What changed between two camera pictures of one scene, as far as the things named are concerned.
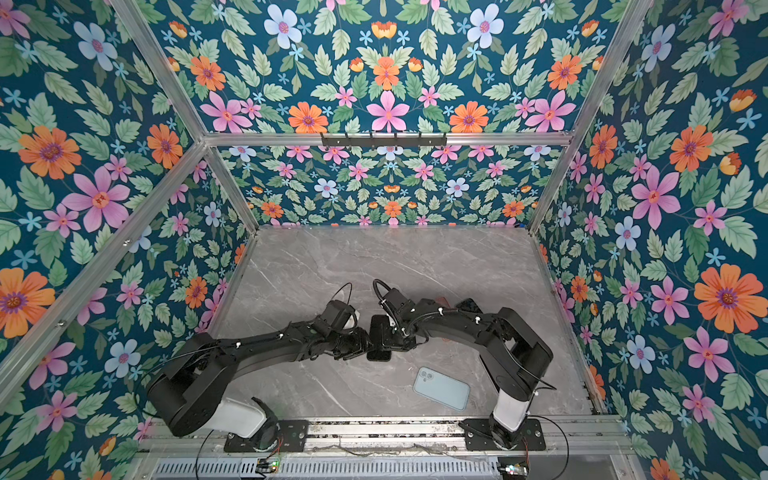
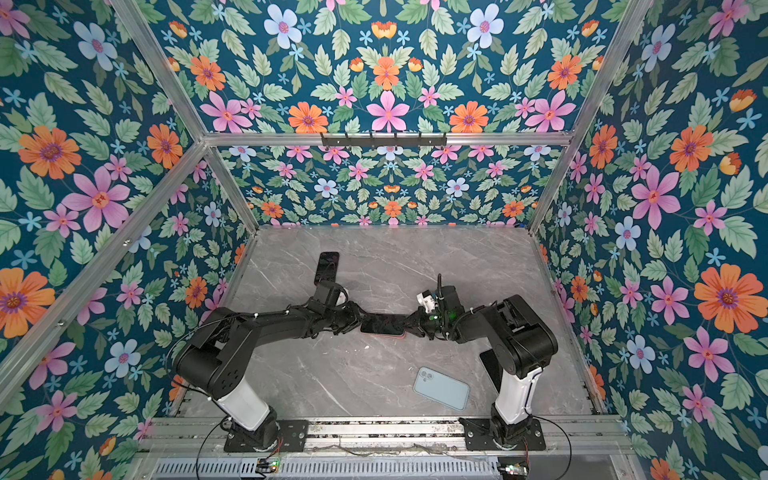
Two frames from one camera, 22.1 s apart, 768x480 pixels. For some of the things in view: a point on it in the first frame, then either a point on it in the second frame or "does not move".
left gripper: x=362 y=345 to x=355 y=318
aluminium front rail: x=407 y=438 does not move
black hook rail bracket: x=384 y=141 does not move
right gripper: x=387 y=343 to x=418 y=319
